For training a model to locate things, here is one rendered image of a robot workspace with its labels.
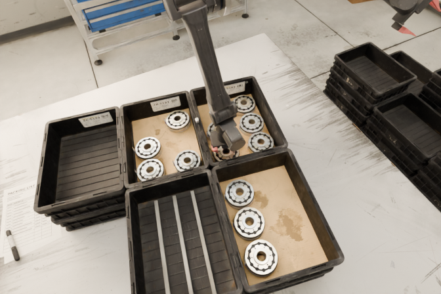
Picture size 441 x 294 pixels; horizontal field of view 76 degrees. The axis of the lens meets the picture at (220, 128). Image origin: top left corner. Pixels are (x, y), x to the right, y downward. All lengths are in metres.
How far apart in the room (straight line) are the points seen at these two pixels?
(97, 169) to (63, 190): 0.14
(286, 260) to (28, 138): 1.32
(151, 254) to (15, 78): 2.69
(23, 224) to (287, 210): 1.04
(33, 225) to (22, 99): 1.89
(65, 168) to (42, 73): 2.10
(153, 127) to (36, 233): 0.61
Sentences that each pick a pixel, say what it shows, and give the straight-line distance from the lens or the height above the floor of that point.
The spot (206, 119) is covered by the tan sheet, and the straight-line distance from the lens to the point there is 1.26.
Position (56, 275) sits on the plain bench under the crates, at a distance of 1.29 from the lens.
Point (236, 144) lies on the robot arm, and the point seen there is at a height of 1.05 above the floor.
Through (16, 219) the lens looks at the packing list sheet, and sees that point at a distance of 1.47.
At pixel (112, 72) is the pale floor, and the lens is 2.97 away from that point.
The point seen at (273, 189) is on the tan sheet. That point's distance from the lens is 1.08.
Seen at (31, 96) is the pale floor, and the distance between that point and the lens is 3.13.
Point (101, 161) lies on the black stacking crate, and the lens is 1.25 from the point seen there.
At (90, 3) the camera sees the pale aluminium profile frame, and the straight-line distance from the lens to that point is 2.81.
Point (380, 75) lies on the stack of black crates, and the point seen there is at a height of 0.49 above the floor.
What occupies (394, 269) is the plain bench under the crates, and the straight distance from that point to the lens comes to 1.25.
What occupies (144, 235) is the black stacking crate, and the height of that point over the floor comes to 0.83.
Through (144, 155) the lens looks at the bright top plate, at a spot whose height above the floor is 0.86.
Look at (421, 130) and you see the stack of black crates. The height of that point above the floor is 0.38.
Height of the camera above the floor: 1.80
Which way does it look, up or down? 53 degrees down
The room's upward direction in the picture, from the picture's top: 5 degrees counter-clockwise
